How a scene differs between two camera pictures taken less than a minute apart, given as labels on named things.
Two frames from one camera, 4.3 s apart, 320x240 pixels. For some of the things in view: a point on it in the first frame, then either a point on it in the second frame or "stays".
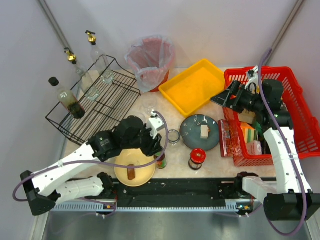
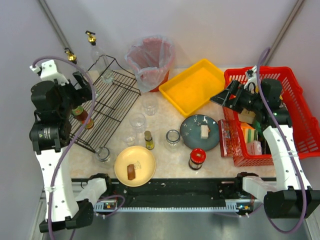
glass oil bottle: x=99 y=58 stays
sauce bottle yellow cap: x=161 y=163 -> x=82 y=116
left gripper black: x=152 y=145 -> x=81 y=85
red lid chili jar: x=197 y=157 stays
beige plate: x=135 y=158 stays
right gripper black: x=235 y=94 stays
